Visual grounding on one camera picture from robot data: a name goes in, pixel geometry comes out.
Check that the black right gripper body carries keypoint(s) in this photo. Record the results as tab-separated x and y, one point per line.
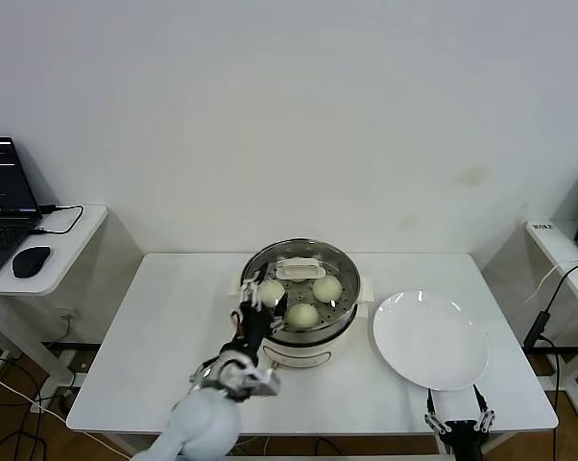
466	439

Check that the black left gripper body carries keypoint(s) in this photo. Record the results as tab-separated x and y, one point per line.
253	329

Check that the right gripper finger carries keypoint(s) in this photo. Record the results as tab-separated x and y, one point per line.
435	422
486	419

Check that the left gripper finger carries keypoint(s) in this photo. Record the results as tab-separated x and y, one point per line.
279	314
251	293

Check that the white steamed baozi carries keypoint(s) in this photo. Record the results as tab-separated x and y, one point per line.
295	260
272	293
302	316
327	289

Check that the stainless steel steamer basket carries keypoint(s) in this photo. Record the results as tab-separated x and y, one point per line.
339	325

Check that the cream electric cooking pot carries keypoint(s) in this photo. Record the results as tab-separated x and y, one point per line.
313	357

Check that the white round plate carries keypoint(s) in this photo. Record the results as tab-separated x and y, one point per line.
428	341

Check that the white side table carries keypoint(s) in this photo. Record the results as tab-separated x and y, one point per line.
558	249
78	249

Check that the black computer mouse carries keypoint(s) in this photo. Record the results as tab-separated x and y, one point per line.
31	260

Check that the black laptop with keyboard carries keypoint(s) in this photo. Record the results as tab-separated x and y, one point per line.
6	182

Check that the white wall socket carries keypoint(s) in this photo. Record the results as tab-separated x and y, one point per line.
69	315

